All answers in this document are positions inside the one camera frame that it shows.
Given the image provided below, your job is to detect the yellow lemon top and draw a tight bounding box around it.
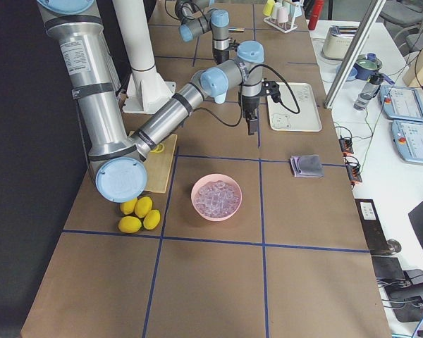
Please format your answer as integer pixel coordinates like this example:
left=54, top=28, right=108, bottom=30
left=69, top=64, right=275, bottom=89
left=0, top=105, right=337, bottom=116
left=134, top=196, right=153, bottom=218

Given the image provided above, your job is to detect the cream toaster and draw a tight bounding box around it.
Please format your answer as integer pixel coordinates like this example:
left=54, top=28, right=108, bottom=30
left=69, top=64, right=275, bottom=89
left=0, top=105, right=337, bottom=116
left=321, top=25, right=358, bottom=60

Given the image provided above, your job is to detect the dark blue saucepan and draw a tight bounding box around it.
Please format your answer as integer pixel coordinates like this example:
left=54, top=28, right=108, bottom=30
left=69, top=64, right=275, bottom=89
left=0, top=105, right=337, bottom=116
left=354, top=53, right=383, bottom=80

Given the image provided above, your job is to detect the blue plastic cup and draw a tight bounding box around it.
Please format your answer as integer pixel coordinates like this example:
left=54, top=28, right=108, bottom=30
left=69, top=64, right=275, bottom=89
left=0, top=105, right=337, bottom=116
left=214, top=92, right=226, bottom=104

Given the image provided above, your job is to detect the lemon slices row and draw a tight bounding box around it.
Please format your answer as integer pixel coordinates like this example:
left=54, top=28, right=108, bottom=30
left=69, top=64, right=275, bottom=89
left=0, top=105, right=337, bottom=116
left=151, top=142, right=165, bottom=154

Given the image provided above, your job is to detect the aluminium frame post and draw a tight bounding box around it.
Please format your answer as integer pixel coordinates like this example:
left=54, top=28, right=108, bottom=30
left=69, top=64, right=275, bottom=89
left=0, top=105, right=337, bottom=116
left=324, top=0, right=386, bottom=109

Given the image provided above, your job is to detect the pile of ice cubes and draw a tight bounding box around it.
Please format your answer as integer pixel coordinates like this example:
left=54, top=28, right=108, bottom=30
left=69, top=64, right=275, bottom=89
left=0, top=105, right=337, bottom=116
left=193, top=180, right=241, bottom=218

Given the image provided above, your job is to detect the clear water bottle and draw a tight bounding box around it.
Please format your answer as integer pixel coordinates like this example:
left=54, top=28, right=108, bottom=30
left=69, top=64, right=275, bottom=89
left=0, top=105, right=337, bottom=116
left=353, top=73, right=384, bottom=111

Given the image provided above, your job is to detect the yellow cup on rack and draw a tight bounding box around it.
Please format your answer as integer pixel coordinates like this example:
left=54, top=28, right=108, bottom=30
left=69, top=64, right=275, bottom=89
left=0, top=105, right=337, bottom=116
left=262, top=0, right=276, bottom=17

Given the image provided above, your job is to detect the grey folded cloth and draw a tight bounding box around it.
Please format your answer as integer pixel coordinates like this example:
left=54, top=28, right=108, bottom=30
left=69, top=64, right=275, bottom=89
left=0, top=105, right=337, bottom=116
left=290, top=154, right=324, bottom=177

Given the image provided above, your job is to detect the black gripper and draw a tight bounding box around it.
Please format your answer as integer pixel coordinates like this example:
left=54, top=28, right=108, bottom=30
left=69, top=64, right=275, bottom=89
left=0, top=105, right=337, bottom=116
left=240, top=95, right=260, bottom=134
left=212, top=49, right=230, bottom=64

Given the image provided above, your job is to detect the white wire cup rack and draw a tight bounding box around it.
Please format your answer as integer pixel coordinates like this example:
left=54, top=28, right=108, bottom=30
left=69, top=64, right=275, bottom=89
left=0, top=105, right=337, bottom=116
left=262, top=0, right=304, bottom=33

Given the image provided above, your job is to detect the red bottle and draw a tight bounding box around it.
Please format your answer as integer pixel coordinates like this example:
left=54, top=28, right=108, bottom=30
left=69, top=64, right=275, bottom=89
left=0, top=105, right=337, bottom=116
left=308, top=0, right=325, bottom=31

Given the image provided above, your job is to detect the blue bowl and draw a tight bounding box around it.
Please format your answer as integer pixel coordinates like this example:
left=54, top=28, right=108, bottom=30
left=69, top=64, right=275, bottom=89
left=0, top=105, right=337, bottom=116
left=336, top=65, right=358, bottom=82

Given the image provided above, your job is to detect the pink bowl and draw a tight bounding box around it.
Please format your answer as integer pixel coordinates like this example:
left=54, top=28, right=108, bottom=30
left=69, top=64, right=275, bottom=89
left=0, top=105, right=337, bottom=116
left=190, top=173, right=243, bottom=222

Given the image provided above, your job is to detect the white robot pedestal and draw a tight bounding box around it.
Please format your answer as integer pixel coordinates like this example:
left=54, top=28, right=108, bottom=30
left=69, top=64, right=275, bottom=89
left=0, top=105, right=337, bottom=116
left=113, top=0, right=176, bottom=114

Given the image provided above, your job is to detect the bamboo cutting board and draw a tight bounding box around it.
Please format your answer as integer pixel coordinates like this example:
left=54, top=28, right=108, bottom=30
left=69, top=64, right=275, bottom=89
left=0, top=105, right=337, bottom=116
left=143, top=134, right=177, bottom=193

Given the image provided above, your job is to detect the yellow lemon far left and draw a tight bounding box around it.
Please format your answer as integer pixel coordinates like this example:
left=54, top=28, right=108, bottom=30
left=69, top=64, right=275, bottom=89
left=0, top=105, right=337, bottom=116
left=119, top=198, right=137, bottom=215

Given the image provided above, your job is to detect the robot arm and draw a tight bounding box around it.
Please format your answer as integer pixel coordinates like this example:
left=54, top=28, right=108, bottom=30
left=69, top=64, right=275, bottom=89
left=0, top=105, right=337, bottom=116
left=174, top=1, right=239, bottom=64
left=38, top=1, right=264, bottom=203

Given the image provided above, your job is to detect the cream bear tray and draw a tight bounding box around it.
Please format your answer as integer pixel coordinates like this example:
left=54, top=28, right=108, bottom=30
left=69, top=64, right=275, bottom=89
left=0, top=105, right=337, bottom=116
left=267, top=82, right=322, bottom=132

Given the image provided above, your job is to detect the pink cup on rack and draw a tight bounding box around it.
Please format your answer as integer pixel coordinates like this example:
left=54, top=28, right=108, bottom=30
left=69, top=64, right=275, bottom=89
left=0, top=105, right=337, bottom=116
left=277, top=6, right=289, bottom=25

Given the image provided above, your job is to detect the blue teach pendant far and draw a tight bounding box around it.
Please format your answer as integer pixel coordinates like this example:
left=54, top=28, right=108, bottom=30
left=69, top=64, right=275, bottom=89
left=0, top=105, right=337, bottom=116
left=379, top=84, right=423, bottom=123

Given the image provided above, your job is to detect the blue teach pendant near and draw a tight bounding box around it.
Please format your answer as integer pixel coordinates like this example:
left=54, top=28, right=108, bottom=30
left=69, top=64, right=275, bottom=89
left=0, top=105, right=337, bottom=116
left=391, top=120, right=423, bottom=165

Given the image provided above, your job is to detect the blue teach pendant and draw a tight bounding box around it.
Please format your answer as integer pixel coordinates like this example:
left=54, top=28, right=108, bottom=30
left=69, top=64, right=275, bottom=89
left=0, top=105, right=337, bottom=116
left=391, top=120, right=423, bottom=165
left=379, top=84, right=423, bottom=123

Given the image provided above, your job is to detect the white cup on rack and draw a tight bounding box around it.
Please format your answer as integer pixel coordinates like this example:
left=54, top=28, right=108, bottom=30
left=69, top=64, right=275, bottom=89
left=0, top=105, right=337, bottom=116
left=270, top=3, right=282, bottom=20

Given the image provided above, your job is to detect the orange power strip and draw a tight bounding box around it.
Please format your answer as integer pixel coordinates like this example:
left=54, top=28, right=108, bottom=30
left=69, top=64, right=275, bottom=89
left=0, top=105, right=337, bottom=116
left=338, top=137, right=362, bottom=187

